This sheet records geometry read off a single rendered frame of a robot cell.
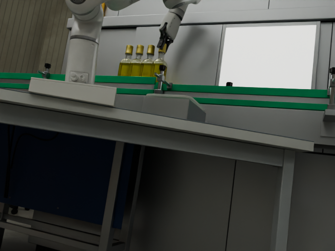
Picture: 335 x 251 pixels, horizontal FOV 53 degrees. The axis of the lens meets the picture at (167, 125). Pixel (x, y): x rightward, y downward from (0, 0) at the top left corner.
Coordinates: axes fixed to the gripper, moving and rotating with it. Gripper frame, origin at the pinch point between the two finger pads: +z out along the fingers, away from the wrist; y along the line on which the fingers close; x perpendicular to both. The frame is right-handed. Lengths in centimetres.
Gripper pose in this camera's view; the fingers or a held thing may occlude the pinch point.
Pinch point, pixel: (162, 46)
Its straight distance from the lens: 162.1
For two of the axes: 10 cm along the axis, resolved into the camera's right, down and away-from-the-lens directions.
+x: 8.5, 3.3, -4.2
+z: -3.7, 9.3, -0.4
